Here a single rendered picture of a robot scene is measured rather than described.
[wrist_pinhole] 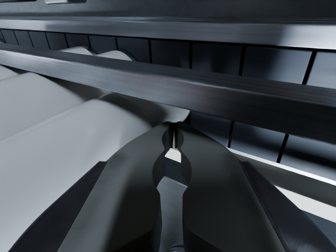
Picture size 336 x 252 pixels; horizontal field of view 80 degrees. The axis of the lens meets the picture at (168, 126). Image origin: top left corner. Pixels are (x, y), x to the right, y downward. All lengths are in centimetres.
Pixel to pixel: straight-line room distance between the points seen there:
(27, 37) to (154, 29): 20
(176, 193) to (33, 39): 26
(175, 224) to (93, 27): 26
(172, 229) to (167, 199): 6
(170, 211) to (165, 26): 22
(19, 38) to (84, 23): 14
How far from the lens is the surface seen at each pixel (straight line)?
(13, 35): 37
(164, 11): 23
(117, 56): 19
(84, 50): 23
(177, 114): 15
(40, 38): 31
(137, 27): 19
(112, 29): 21
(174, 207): 28
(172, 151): 16
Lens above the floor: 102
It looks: 46 degrees down
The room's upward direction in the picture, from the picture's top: 131 degrees counter-clockwise
